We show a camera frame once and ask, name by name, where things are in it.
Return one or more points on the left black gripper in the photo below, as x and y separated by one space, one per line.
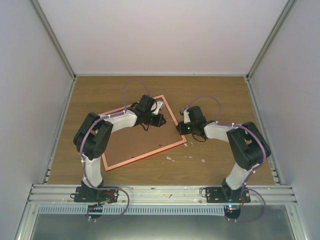
158 123

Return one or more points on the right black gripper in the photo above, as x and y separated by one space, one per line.
181 131

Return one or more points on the red picture frame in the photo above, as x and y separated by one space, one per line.
140 157

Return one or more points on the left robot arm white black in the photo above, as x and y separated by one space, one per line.
92 138

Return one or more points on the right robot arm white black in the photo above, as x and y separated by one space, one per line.
249 148

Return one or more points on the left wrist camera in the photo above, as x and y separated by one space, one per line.
157 106

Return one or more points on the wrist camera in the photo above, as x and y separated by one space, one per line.
157 106
186 118

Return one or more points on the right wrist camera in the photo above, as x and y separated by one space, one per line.
186 118

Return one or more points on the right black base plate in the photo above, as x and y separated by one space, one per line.
221 194

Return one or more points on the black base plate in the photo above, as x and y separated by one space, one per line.
221 194
85 194

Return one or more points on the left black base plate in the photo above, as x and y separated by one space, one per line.
85 194

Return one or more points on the aluminium rail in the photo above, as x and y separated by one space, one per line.
158 194

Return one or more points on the grey slotted cable duct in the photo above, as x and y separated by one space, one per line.
134 210

